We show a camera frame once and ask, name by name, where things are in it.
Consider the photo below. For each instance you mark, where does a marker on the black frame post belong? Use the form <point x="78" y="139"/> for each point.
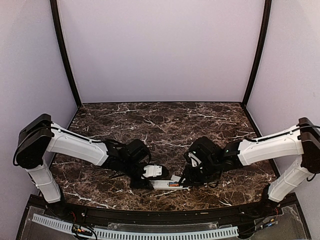
<point x="63" y="52"/>
<point x="258" y="52"/>

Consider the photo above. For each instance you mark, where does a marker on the left black frame post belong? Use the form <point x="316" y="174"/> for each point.
<point x="63" y="52"/>

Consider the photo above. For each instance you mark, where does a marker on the black curved table rail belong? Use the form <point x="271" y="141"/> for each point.
<point x="242" y="215"/>

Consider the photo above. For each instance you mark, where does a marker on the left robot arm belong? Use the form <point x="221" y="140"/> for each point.
<point x="42" y="135"/>

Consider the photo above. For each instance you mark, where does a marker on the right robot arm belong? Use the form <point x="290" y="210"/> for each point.
<point x="205" y="159"/>

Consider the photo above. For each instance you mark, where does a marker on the orange battery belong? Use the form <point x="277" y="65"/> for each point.
<point x="173" y="184"/>

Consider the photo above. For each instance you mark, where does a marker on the white battery cover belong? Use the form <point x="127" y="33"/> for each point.
<point x="175" y="178"/>

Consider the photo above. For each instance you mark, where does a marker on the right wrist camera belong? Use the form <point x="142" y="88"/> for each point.
<point x="192" y="159"/>

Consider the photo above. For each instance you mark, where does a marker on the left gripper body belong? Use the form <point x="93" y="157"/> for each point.
<point x="134" y="184"/>

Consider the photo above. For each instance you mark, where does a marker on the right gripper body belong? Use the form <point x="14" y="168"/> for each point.
<point x="198" y="177"/>

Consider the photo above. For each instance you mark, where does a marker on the white remote control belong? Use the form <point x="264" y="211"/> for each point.
<point x="164" y="185"/>

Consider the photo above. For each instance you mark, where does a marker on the right black frame post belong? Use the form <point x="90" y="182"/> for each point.
<point x="258" y="52"/>

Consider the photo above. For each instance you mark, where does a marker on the grey slotted cable duct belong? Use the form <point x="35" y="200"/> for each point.
<point x="121" y="231"/>

